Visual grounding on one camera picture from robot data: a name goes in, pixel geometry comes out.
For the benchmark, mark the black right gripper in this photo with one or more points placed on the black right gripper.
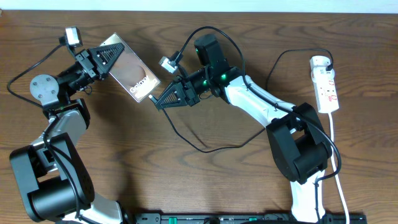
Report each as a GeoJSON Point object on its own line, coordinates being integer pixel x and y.
{"type": "Point", "coordinates": [184, 91]}

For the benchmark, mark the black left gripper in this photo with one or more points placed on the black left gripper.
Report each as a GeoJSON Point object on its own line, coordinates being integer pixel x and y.
{"type": "Point", "coordinates": [94, 71]}

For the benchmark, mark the Samsung Galaxy smartphone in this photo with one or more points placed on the Samsung Galaxy smartphone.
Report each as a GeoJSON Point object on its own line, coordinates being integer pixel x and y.
{"type": "Point", "coordinates": [131, 72]}

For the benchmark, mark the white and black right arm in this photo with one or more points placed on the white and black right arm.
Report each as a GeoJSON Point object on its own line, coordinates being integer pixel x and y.
{"type": "Point", "coordinates": [299, 146]}

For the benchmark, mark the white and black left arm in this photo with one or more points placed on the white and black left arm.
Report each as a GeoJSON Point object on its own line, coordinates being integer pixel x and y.
{"type": "Point", "coordinates": [52, 180]}

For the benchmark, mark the white charger plug adapter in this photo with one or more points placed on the white charger plug adapter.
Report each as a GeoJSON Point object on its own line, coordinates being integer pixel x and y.
{"type": "Point", "coordinates": [319, 61]}

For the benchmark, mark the white power strip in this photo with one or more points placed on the white power strip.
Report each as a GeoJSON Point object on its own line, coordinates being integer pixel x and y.
{"type": "Point", "coordinates": [325, 89]}

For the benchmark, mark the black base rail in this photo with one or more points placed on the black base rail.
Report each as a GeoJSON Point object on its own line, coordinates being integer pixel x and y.
{"type": "Point", "coordinates": [231, 218]}

